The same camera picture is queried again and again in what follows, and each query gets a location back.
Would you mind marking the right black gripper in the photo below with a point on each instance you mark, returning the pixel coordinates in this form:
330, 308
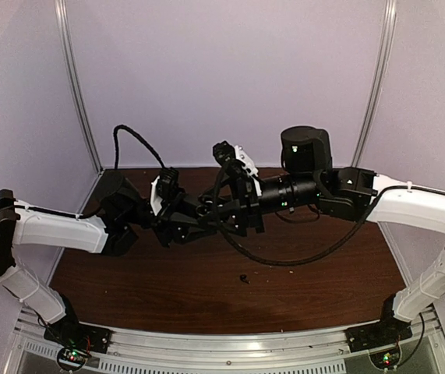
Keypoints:
246, 207

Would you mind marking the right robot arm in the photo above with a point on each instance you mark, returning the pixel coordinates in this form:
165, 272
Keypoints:
351, 194

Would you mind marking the black earbud charging case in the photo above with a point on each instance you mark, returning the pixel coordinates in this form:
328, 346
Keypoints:
204, 205

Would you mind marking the aluminium front rail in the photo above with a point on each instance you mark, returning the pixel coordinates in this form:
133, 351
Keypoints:
313, 351

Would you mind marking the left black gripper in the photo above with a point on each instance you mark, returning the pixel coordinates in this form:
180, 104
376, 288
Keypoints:
175, 219

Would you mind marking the black earbud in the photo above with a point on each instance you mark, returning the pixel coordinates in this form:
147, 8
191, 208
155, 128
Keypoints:
243, 278

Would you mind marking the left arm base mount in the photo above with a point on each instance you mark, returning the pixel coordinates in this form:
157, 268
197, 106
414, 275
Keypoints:
78, 346

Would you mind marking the left aluminium post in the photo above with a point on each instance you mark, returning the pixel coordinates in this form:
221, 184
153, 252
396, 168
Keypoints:
61, 13

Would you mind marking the aluminium post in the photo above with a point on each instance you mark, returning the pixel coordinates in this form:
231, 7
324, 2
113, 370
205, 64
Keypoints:
61, 13
389, 23

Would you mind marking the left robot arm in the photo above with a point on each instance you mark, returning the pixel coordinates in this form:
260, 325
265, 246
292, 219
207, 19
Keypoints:
107, 231

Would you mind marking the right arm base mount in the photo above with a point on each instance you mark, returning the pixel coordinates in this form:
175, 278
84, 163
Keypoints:
383, 343

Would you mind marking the right aluminium post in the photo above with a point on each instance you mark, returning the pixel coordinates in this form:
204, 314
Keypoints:
389, 23

